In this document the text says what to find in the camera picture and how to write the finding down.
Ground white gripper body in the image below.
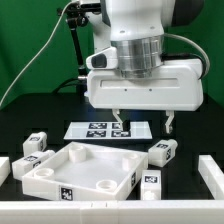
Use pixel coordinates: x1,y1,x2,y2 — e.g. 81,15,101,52
85,58,204,112

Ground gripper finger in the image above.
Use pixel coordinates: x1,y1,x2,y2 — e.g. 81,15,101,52
165,111,175,134
112,109,130,132

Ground white square tabletop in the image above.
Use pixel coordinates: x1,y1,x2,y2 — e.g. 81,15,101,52
22,142,148,201

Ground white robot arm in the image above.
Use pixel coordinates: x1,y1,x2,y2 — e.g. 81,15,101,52
86,0,210,132

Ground white marker plate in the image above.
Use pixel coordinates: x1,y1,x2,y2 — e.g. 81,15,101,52
64,121,152,140

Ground white right fence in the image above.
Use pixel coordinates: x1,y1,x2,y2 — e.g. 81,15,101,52
198,155,224,200

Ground white fence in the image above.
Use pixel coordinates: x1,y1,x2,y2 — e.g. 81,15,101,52
0,200,224,224
0,157,10,186
198,155,224,200

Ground white left fence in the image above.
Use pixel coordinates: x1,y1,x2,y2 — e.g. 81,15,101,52
0,157,10,186

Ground white front fence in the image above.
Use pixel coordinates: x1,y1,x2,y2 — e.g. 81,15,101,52
0,200,224,224

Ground black base cables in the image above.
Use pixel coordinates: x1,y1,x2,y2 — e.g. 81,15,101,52
51,77,88,94

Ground white cable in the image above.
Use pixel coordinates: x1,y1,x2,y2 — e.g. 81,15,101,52
0,0,78,108

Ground black camera stand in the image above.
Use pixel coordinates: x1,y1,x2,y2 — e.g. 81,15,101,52
53,2,88,95

